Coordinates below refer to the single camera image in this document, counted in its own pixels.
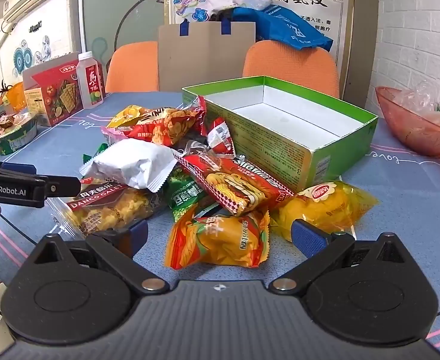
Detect clear yellow snack packet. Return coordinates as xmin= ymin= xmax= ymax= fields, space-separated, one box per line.
xmin=270 ymin=181 xmax=380 ymax=243

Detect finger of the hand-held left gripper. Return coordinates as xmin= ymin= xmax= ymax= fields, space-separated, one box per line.
xmin=44 ymin=179 xmax=83 ymax=199
xmin=0 ymin=160 xmax=38 ymax=176

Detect pink snack packet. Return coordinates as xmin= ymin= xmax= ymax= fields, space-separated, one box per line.
xmin=101 ymin=125 xmax=131 ymax=147

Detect yellow and red snack packet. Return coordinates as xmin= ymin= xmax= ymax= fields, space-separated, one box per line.
xmin=109 ymin=105 xmax=207 ymax=147

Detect blue printed tablecloth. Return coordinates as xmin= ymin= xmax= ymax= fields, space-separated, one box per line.
xmin=0 ymin=91 xmax=440 ymax=350

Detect red cracker box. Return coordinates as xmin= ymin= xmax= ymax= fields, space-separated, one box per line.
xmin=22 ymin=52 xmax=84 ymax=127

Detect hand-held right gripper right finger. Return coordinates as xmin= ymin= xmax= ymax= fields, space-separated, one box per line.
xmin=268 ymin=218 xmax=425 ymax=294

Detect clear plastic bag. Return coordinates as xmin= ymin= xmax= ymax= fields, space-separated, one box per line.
xmin=396 ymin=79 xmax=440 ymax=121

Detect red checkered noodle snack packet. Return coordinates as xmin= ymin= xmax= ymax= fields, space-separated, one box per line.
xmin=173 ymin=153 xmax=295 ymax=217

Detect brown cardboard sheet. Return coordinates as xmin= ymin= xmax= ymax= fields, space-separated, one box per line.
xmin=157 ymin=18 xmax=257 ymax=92

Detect white foil snack packet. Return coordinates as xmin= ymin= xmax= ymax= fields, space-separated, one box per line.
xmin=80 ymin=140 xmax=178 ymax=194

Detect small red snack packet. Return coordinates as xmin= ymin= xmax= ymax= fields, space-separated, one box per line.
xmin=204 ymin=117 xmax=236 ymax=157

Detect blue plastic bag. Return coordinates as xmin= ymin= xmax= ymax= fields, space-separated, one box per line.
xmin=232 ymin=5 xmax=334 ymax=52

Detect green cardboard box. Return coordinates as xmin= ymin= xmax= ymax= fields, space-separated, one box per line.
xmin=182 ymin=75 xmax=379 ymax=194

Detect instant noodle bowl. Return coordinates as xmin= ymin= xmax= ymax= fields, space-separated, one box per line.
xmin=0 ymin=111 xmax=39 ymax=157

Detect pink plastic bag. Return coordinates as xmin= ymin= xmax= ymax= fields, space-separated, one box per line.
xmin=375 ymin=86 xmax=440 ymax=157

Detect green and blue snack packet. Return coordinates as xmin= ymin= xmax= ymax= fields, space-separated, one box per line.
xmin=80 ymin=142 xmax=109 ymax=166

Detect blue plate wall decals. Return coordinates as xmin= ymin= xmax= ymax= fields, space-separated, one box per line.
xmin=12 ymin=35 xmax=53 ymax=79

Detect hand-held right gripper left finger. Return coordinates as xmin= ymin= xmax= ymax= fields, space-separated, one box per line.
xmin=30 ymin=219 xmax=170 ymax=295

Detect white juice bottle red label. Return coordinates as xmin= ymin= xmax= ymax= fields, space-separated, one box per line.
xmin=76 ymin=51 xmax=105 ymax=110

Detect dark green snack packet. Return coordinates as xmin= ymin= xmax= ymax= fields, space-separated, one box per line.
xmin=166 ymin=170 xmax=207 ymax=223

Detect orange corn snack packet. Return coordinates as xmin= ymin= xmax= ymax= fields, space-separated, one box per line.
xmin=165 ymin=209 xmax=272 ymax=271

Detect orange chair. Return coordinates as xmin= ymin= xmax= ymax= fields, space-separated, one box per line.
xmin=105 ymin=41 xmax=160 ymax=94
xmin=242 ymin=40 xmax=341 ymax=99

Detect clear cookie packet brown label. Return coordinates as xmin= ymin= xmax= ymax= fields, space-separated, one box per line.
xmin=47 ymin=182 xmax=165 ymax=240

